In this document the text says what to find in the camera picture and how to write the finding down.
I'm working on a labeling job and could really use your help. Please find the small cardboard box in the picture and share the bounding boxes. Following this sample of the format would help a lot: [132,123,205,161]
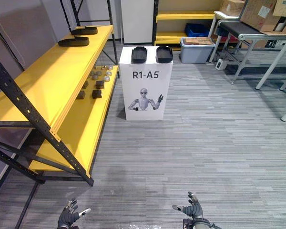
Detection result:
[219,0,246,17]

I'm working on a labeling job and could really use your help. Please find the large cardboard box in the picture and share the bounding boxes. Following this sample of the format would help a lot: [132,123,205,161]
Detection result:
[239,0,281,32]

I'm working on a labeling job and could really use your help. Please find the white power adapter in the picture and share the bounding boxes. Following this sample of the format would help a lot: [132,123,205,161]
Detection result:
[216,59,228,71]

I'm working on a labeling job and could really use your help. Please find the white cabinet panel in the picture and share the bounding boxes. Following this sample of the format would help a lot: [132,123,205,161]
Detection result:
[120,0,155,45]

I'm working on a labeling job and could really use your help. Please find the cardboard pieces in bin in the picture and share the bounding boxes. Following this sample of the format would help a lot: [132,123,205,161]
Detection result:
[184,37,215,45]

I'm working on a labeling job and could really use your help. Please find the cardboard box green label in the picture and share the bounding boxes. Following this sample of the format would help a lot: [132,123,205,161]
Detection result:
[272,0,286,18]

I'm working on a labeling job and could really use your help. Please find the white box printed R1-A5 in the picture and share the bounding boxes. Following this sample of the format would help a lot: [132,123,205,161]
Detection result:
[119,45,174,121]

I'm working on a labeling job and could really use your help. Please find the blue plastic crate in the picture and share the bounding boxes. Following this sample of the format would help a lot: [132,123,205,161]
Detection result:
[184,22,211,38]

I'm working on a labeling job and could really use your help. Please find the yellow background shelf rack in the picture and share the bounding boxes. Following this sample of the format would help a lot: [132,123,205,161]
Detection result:
[153,0,216,51]

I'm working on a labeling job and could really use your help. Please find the black plastic housing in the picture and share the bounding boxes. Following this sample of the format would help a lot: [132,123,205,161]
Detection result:
[70,26,99,36]
[131,46,148,65]
[155,45,174,64]
[58,35,90,47]

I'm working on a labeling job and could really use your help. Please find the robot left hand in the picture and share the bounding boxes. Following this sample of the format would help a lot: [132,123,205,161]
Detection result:
[57,198,92,229]

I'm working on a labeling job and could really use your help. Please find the grey plastic bin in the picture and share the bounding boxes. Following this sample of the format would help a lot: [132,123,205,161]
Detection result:
[180,37,215,64]

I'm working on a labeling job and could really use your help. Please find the yellow shelf rack black frame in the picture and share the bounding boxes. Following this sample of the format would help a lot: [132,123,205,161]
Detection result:
[0,0,120,229]

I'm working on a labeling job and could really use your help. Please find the small white table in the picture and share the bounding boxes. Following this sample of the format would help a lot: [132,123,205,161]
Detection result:
[208,10,241,63]

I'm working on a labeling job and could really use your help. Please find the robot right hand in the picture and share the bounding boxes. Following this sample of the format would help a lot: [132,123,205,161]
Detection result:
[172,191,204,219]

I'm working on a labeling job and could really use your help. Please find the black belt conveyor table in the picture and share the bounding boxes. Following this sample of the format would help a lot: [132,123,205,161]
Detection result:
[216,20,286,85]

